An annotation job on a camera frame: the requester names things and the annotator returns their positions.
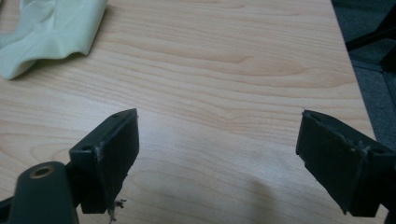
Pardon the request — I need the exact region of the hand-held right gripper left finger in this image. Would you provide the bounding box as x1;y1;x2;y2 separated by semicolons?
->
68;107;140;215

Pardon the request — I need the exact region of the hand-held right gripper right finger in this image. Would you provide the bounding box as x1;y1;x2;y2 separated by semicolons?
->
295;109;396;218

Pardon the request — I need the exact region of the pale green cloth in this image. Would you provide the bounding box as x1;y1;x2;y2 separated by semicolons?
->
0;0;109;81

